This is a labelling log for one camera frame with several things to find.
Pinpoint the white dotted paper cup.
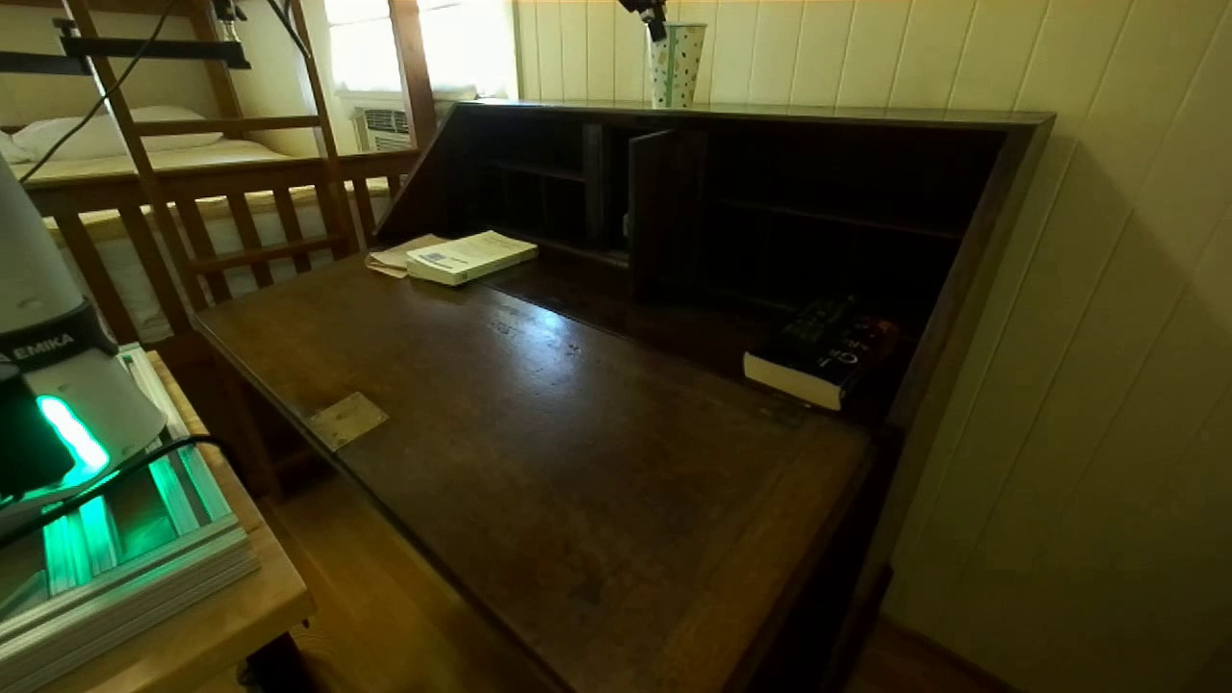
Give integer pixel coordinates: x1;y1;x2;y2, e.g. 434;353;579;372
644;18;711;113

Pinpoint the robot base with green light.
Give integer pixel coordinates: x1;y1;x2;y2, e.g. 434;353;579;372
0;159;125;383

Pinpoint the small dark cabinet door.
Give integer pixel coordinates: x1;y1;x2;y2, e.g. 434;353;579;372
625;123;711;306

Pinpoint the bright window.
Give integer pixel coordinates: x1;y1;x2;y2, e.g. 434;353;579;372
319;0;515;102

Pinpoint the white window air conditioner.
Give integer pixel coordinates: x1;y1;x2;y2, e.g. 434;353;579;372
349;105;417;154

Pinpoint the white paperback book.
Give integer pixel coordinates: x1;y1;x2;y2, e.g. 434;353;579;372
401;226;543;293

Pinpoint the wooden slatted railing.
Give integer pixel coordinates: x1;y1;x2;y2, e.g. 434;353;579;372
23;152;428;349

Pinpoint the dark wooden secretary desk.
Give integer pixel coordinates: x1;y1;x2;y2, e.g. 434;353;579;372
188;102;1059;693

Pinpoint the black metal bar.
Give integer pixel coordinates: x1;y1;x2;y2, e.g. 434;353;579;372
0;34;254;73

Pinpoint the small paper card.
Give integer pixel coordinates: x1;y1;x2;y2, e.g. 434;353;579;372
304;388;394;456

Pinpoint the white mattress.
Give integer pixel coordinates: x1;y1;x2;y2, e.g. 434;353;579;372
0;107;293;176

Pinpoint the light wooden side table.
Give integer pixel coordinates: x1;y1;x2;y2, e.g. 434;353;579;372
35;349;316;693

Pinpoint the green lit white device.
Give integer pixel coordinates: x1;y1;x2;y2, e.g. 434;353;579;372
0;343;258;689

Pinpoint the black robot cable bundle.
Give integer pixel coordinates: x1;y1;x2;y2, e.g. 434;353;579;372
11;0;331;185

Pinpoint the wooden bunk bed frame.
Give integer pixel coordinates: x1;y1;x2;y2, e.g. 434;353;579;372
54;0;443;262

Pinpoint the thin black cable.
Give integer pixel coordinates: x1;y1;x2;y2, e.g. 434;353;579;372
0;430;222;535

